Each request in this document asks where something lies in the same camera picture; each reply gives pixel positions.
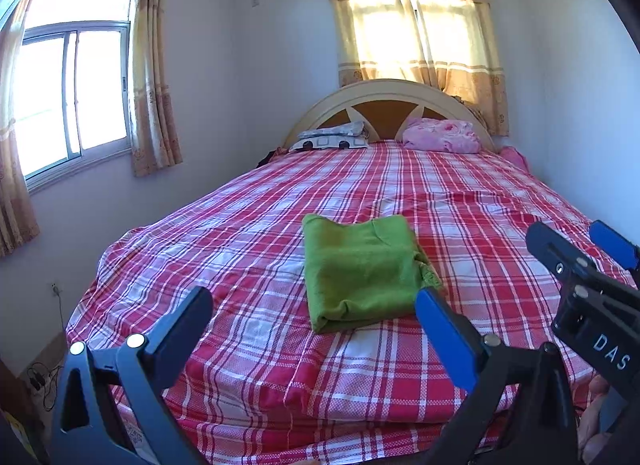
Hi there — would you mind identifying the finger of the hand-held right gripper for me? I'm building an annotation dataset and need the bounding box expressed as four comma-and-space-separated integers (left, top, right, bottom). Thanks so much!
589, 219, 640, 272
526, 222, 593, 291

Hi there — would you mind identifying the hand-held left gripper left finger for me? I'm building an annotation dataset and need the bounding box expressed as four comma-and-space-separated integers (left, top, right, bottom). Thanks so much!
49, 285, 215, 465

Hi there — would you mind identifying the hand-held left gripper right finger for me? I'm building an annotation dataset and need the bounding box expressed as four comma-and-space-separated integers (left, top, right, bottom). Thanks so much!
415, 286, 581, 465

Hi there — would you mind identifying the green striped knit sweater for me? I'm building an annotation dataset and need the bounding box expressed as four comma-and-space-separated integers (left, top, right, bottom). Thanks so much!
302, 214, 443, 335

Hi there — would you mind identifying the person's right hand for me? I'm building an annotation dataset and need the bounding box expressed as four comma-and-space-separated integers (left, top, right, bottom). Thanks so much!
577, 376, 609, 462

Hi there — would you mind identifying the pink cloth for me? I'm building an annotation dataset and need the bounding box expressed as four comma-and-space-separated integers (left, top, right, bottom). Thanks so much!
500, 145, 532, 172

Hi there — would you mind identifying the bed with red plaid sheet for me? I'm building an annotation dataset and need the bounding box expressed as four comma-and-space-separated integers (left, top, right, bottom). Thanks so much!
65, 139, 640, 465

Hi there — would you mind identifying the brown wooden furniture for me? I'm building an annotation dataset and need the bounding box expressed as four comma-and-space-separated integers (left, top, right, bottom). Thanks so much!
0, 332, 69, 465

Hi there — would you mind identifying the pink floral pillow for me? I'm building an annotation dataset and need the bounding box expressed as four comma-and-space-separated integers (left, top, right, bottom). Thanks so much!
401, 118, 483, 154

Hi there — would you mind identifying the dark cloth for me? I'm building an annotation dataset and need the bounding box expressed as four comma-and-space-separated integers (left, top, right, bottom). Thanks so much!
256, 146, 287, 169

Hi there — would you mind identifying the white patterned pillow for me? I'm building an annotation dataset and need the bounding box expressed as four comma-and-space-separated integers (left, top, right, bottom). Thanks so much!
289, 120, 371, 152

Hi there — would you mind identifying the sliding glass window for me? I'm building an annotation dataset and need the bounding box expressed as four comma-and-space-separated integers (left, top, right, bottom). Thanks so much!
14, 0, 139, 194

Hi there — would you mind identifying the cream wooden headboard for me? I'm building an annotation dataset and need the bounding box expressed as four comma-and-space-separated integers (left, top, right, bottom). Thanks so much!
282, 79, 496, 151

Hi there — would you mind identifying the yellow orange window curtain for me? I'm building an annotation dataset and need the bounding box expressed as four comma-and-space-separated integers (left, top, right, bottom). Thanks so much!
322, 0, 509, 137

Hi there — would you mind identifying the black charger cable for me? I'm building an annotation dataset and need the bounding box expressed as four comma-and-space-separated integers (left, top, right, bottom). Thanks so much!
26, 290, 67, 411

